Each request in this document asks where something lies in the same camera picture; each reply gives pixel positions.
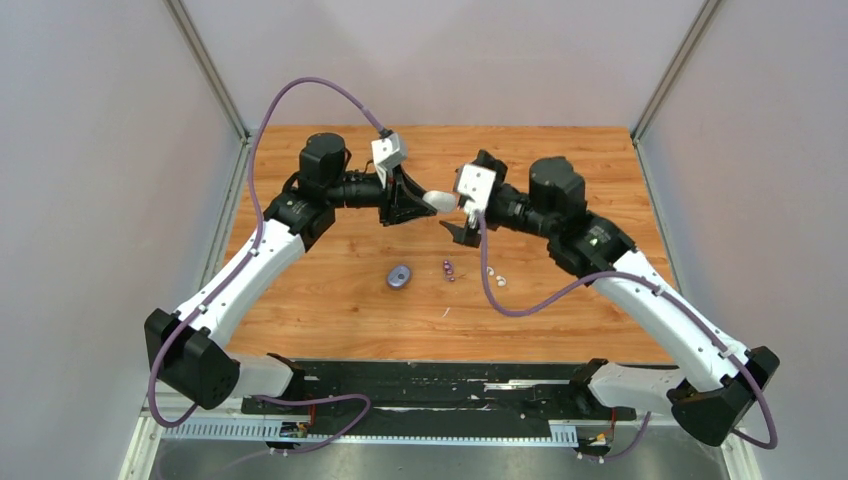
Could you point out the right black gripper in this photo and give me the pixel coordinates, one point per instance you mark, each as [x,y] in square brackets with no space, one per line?
[466,235]

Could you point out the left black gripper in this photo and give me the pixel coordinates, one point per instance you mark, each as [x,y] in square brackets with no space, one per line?
[401,199]

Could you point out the white earbud charging case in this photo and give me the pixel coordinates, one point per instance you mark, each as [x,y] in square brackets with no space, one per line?
[441,201]

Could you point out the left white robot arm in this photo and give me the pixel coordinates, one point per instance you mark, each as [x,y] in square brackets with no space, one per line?
[186,347]

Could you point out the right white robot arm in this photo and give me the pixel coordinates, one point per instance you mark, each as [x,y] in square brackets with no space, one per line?
[715,379]

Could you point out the blue-grey earbud case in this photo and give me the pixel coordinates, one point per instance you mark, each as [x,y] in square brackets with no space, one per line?
[399,277]

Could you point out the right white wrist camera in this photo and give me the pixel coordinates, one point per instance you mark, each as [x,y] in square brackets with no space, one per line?
[474,184]

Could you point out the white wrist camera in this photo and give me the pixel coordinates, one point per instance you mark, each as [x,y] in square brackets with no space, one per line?
[389,152]
[474,184]

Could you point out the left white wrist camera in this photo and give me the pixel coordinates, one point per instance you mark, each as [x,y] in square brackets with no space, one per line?
[389,152]

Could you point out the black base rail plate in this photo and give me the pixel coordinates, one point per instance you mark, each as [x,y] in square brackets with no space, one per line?
[438,399]

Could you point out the left aluminium frame post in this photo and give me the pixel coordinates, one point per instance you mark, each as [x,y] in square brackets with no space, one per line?
[196,45]

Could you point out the aluminium frame post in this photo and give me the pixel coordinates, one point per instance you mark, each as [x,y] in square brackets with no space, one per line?
[196,45]
[679,60]

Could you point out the right aluminium frame post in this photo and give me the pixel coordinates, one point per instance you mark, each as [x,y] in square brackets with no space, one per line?
[679,60]

